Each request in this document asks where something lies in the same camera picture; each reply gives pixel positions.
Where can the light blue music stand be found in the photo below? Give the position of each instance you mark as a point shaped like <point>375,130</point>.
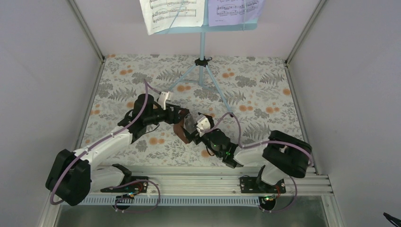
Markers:
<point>200,72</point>

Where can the lavender sheet music page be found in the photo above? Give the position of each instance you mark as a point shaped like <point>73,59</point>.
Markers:
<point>233,12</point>

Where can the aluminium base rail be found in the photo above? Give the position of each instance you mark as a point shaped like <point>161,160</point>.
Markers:
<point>223,181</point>

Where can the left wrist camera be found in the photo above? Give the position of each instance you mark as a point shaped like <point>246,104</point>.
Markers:
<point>164,96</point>

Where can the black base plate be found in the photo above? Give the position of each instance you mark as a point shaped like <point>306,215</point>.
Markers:
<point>134,187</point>
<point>250,185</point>

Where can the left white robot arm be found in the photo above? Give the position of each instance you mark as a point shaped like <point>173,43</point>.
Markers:
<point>75,174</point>

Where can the brown wooden metronome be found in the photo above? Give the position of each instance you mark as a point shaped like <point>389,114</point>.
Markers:
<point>180,131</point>

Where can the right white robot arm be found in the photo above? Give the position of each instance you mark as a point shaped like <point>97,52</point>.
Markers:
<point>282,155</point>

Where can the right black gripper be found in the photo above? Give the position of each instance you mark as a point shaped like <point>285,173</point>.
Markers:
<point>194,135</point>

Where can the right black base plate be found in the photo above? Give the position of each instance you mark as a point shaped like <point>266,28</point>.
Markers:
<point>250,185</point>

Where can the floral patterned table mat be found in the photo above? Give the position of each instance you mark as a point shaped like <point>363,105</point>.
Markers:
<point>256,88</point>

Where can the clear plastic metronome cover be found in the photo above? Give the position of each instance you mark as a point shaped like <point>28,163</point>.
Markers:
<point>189,123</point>

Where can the white sheet music page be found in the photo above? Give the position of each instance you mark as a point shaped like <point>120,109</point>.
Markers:
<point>160,15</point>

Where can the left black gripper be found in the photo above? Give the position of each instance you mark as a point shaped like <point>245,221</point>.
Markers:
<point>175,116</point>

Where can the perforated cable tray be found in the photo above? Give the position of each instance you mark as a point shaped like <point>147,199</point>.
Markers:
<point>143,200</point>

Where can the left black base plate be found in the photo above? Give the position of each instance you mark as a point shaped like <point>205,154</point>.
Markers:
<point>134,187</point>

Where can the black object in corner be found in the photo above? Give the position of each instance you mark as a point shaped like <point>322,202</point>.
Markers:
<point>393,220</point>

